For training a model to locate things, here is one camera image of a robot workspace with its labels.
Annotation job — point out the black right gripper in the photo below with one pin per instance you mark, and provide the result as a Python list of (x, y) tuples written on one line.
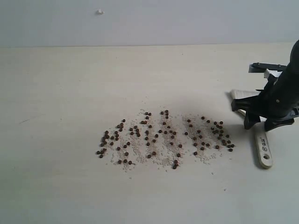
[(278, 102)]

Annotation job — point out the wooden paint brush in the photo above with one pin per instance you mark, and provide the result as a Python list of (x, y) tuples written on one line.
[(261, 141)]

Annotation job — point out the pile of pellets and grains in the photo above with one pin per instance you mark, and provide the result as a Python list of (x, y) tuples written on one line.
[(164, 140)]

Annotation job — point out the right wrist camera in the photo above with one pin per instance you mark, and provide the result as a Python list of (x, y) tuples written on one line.
[(268, 70)]

